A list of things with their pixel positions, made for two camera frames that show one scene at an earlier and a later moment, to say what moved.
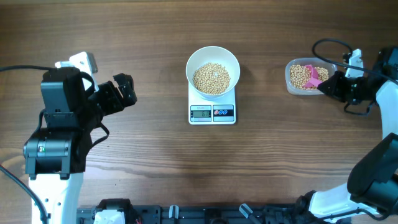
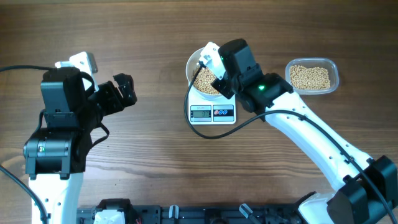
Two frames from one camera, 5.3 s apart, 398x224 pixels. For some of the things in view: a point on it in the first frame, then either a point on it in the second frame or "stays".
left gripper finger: [125, 83] stays
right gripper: [335, 89] to [221, 87]
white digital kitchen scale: [219, 111] stays
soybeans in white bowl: [211, 78] stays
